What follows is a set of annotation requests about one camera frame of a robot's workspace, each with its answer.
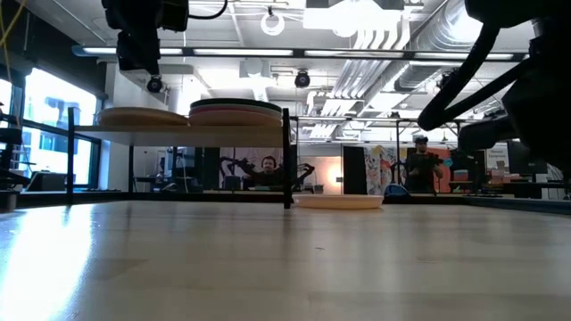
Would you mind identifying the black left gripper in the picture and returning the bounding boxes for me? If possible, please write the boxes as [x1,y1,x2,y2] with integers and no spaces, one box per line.
[101,0,191,76]

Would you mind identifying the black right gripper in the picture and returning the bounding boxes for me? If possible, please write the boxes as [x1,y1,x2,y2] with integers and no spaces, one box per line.
[459,26,571,170]

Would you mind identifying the terracotta plate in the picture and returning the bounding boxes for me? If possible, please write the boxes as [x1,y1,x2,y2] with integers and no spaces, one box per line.
[97,106,188,119]

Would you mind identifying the dark green plate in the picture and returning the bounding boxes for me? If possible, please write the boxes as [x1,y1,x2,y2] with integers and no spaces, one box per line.
[190,97,282,107]

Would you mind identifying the light grey plate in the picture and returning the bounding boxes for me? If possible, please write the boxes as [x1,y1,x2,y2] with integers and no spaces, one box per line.
[190,102,283,111]

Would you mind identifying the peach plate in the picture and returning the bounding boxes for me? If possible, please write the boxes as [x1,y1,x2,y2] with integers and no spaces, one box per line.
[293,193,385,210]

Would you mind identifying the white printed sign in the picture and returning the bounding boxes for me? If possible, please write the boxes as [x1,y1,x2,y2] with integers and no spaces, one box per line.
[484,144,509,173]

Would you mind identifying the black background monitor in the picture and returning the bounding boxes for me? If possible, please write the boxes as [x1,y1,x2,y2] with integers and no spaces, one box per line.
[507,140,549,176]

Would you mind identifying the black background desk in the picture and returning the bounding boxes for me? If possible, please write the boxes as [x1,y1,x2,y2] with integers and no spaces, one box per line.
[445,177,571,200]

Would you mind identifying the person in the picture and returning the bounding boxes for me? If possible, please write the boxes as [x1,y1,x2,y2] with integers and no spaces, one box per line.
[403,135,446,194]
[249,155,286,188]

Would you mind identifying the long ceiling light strip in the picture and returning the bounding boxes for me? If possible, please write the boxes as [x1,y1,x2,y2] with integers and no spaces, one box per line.
[70,43,532,62]

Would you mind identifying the blue round object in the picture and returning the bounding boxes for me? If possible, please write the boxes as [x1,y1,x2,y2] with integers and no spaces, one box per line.
[383,183,411,198]

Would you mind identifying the colourful banner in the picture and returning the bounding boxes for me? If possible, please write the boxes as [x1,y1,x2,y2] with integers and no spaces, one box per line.
[363,144,408,196]

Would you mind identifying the black cabinet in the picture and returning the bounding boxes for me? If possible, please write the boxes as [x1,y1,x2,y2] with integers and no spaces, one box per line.
[342,145,368,196]

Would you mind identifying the white ceiling pipes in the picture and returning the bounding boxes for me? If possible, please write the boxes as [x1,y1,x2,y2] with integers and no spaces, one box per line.
[334,26,411,99]

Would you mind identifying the black box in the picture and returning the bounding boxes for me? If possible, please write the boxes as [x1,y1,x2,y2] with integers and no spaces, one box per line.
[25,171,68,193]

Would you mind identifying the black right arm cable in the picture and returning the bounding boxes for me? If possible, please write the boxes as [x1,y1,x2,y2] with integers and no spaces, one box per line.
[418,21,501,133]

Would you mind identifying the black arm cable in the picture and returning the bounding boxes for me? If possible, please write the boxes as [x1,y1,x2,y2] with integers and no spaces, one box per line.
[418,21,501,133]
[186,0,229,21]

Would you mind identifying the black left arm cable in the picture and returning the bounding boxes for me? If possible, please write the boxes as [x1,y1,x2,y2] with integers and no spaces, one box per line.
[186,0,229,21]

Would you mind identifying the silver ventilation duct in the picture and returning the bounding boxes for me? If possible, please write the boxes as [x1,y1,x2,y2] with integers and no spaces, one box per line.
[394,0,532,93]

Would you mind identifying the wooden shelf black metal frame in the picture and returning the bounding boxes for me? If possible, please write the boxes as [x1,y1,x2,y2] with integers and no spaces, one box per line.
[66,106,295,210]

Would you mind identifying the yellow cable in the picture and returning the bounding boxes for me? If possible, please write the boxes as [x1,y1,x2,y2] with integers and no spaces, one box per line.
[0,0,27,72]

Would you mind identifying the white ring lamp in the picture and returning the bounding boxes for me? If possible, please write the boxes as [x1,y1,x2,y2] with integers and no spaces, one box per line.
[260,11,286,37]

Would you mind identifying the black aluminium table frame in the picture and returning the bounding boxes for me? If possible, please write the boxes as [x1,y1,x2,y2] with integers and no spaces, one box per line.
[0,190,571,216]

